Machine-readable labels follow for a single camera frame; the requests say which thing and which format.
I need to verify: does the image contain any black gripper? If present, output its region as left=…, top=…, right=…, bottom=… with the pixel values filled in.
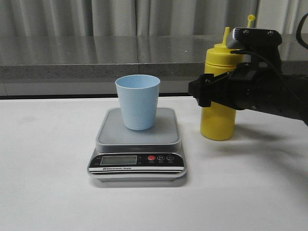
left=188, top=63, right=282, bottom=111

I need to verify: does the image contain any yellow squeeze bottle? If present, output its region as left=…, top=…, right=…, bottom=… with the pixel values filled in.
left=200, top=27, right=244, bottom=141

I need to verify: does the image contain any light blue plastic cup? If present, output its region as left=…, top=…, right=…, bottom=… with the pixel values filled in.
left=115, top=75, right=160, bottom=130

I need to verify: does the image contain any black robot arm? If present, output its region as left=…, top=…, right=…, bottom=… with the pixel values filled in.
left=188, top=63, right=308, bottom=123

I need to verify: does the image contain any silver digital kitchen scale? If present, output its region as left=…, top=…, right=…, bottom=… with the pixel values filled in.
left=87, top=107, right=187, bottom=187

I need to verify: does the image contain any grey stone counter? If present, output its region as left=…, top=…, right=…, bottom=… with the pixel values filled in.
left=0, top=33, right=308, bottom=97

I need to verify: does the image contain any grey curtain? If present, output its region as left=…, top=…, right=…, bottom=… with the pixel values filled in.
left=0, top=0, right=308, bottom=37

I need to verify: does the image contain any black camera cable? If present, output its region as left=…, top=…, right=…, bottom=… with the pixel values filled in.
left=230, top=12, right=308, bottom=106

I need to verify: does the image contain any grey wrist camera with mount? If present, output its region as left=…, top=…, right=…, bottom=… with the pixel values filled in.
left=226, top=27, right=282, bottom=72

